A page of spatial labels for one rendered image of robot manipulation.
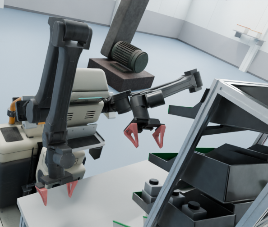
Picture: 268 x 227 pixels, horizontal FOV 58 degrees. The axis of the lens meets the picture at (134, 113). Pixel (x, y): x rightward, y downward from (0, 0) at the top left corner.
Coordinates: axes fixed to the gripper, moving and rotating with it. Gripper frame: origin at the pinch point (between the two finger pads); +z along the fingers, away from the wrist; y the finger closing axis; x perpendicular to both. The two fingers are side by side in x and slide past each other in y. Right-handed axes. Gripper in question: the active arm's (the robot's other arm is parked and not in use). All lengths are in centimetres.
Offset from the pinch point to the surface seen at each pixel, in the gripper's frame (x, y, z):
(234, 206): -17.5, 8.1, 26.0
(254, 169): -32.6, -0.1, 22.1
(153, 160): -9.8, -6.9, 9.9
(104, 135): 196, 77, -116
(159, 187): -1.4, -1.4, 14.9
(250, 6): 208, 888, -825
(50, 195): 51, -23, -1
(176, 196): -7.4, -0.8, 19.6
